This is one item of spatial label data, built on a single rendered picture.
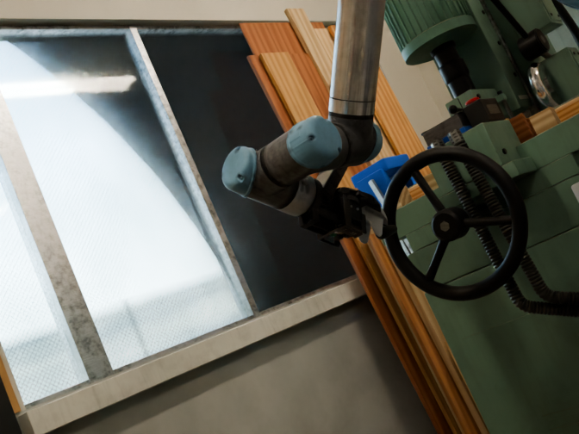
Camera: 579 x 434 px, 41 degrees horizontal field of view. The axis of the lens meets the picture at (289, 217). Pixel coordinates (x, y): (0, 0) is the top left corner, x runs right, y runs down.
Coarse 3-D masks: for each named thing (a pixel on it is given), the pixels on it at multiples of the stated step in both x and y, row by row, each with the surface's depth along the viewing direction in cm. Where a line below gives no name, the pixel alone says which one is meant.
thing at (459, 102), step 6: (468, 90) 167; (474, 90) 167; (480, 90) 170; (486, 90) 172; (492, 90) 175; (462, 96) 168; (468, 96) 167; (474, 96) 166; (480, 96) 167; (486, 96) 171; (492, 96) 174; (450, 102) 170; (456, 102) 169; (462, 102) 168; (504, 108) 176; (450, 114) 170; (504, 114) 175
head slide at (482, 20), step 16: (464, 0) 178; (480, 16) 179; (480, 32) 177; (464, 48) 180; (480, 48) 178; (496, 48) 178; (480, 64) 178; (496, 64) 176; (480, 80) 179; (496, 80) 176; (512, 80) 177; (512, 96) 175
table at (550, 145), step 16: (560, 128) 145; (576, 128) 143; (528, 144) 149; (544, 144) 147; (560, 144) 145; (576, 144) 143; (528, 160) 147; (544, 160) 147; (512, 176) 142; (400, 208) 168; (416, 208) 165; (432, 208) 163; (400, 224) 168; (416, 224) 166
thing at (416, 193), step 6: (576, 102) 157; (564, 108) 159; (570, 108) 158; (576, 108) 157; (558, 114) 160; (564, 114) 159; (570, 114) 158; (576, 114) 157; (564, 120) 159; (414, 192) 183; (420, 192) 182; (414, 198) 183
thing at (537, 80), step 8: (536, 64) 173; (528, 72) 172; (536, 72) 170; (544, 72) 174; (536, 80) 169; (544, 80) 172; (536, 88) 169; (544, 88) 169; (552, 88) 172; (544, 96) 169; (552, 96) 170; (544, 104) 171; (552, 104) 170
